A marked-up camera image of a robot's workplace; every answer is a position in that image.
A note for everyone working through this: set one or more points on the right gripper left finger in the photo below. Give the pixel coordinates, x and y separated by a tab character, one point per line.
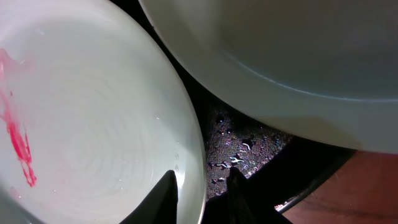
160	205

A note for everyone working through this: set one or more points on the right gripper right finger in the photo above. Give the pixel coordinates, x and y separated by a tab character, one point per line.
243	208

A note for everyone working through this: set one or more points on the light blue plate front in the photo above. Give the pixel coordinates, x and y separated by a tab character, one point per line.
93	114

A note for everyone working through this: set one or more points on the light blue plate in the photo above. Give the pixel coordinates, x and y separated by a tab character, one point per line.
93	114
324	70

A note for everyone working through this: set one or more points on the round black tray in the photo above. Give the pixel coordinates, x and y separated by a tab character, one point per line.
286	172

